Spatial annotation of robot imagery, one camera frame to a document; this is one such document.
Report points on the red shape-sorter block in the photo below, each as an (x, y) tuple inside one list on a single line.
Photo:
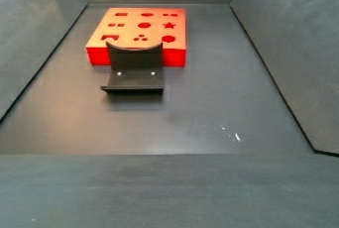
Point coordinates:
[(138, 28)]

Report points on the black curved holder bracket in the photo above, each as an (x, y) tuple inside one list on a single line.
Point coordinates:
[(137, 69)]

